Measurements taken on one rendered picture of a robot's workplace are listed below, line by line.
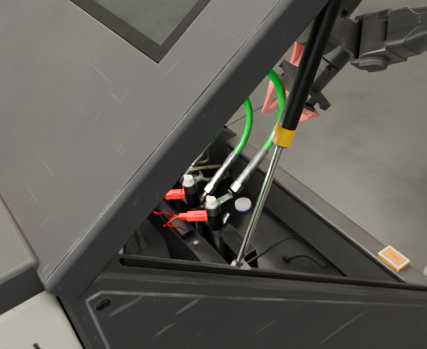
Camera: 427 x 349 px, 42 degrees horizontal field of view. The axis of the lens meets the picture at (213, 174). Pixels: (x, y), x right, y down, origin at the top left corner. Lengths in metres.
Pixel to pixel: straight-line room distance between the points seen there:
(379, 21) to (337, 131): 2.08
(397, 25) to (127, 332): 0.60
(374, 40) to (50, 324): 0.64
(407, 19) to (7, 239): 0.65
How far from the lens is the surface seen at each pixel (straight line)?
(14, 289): 0.45
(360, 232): 1.16
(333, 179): 2.70
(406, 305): 0.93
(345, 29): 0.93
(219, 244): 1.09
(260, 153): 1.03
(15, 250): 0.46
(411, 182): 2.71
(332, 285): 0.75
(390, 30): 0.91
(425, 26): 0.87
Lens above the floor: 1.80
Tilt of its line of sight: 40 degrees down
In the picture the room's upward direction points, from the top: 11 degrees counter-clockwise
